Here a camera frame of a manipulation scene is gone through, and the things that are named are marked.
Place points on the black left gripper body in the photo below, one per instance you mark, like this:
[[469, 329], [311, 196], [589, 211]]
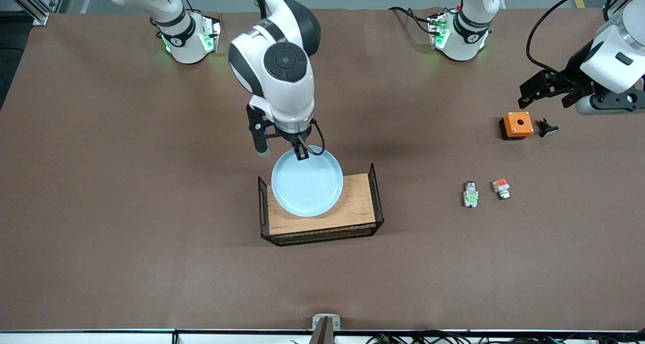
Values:
[[575, 70]]

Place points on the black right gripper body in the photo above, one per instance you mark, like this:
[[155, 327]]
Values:
[[294, 134]]

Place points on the light blue round plate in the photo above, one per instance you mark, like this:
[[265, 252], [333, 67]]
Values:
[[307, 185]]

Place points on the push button green contact block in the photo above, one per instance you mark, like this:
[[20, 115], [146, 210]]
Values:
[[470, 195]]

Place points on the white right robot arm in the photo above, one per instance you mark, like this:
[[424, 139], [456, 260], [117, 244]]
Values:
[[284, 89]]

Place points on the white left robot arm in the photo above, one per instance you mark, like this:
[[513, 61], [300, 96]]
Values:
[[612, 57]]

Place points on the push button orange contact block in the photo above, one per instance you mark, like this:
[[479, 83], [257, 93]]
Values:
[[501, 188]]

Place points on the small black switch part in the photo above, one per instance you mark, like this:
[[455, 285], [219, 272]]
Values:
[[546, 128]]

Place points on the orange button enclosure box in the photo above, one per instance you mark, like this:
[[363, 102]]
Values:
[[517, 124]]

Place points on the metal table edge bracket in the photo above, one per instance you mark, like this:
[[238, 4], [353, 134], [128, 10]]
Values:
[[318, 320]]

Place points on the brown tapered post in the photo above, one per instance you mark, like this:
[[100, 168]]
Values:
[[322, 334]]

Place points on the white table edge rail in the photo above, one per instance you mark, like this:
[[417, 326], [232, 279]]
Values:
[[101, 337]]

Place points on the aluminium frame profile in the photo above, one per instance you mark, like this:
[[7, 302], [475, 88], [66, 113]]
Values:
[[30, 1]]

